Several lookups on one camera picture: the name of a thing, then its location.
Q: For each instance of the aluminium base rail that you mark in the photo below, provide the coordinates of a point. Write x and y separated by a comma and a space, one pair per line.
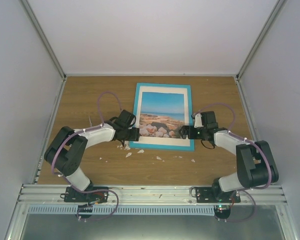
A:
159, 195

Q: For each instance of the right aluminium corner post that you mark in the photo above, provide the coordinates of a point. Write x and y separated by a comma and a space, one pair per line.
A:
279, 4

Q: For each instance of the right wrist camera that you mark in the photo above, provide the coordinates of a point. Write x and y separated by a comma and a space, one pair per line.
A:
197, 121

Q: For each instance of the left aluminium corner post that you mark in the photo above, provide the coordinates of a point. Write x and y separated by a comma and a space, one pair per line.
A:
37, 26

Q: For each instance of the white debris pile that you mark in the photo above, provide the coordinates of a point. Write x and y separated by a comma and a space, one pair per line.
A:
128, 151

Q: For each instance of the blue wooden picture frame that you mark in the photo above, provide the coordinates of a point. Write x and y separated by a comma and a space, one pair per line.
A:
161, 111

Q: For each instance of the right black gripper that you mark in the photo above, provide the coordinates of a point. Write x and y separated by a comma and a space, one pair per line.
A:
185, 129

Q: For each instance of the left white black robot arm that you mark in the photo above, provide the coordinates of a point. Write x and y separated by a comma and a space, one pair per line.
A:
66, 151

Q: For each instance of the grey slotted cable duct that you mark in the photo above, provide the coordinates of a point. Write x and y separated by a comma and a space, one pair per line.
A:
170, 210

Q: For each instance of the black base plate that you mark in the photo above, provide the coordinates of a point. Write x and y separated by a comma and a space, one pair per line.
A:
73, 196
209, 194

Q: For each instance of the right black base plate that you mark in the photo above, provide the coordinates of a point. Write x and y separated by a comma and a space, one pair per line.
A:
209, 194

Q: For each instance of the aluminium corner post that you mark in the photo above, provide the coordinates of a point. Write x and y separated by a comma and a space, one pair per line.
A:
37, 26
279, 4

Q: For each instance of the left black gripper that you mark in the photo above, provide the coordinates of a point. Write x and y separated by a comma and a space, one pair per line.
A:
134, 136

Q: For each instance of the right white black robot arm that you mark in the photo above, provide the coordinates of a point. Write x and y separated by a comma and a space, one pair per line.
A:
255, 164

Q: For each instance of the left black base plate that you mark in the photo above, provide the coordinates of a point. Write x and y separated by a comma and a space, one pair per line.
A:
73, 196

